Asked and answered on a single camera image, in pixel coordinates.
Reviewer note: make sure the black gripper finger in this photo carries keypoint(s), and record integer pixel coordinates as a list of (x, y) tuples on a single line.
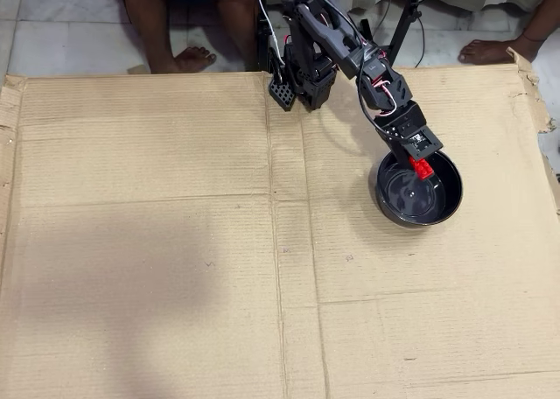
[(435, 150), (401, 156)]

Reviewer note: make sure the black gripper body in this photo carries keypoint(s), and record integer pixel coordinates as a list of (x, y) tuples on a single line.
[(423, 141)]

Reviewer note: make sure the red lego block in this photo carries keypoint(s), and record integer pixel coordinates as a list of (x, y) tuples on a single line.
[(422, 168)]

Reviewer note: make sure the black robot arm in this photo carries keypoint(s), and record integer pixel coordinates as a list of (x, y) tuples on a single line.
[(328, 31)]

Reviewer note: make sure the black round bowl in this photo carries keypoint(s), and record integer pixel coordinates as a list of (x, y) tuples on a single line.
[(415, 202)]

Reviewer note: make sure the black tripod stand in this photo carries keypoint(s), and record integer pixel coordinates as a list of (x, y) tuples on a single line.
[(402, 23)]

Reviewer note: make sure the person's foot, top right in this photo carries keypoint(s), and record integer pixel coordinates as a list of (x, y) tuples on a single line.
[(485, 51)]

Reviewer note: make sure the bare person leg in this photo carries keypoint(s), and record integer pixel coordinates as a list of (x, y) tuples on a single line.
[(238, 27), (153, 23)]

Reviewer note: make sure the brown cardboard sheet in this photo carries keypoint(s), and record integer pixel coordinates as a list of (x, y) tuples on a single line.
[(131, 154)]

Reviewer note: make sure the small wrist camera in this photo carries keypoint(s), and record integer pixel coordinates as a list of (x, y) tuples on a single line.
[(420, 140)]

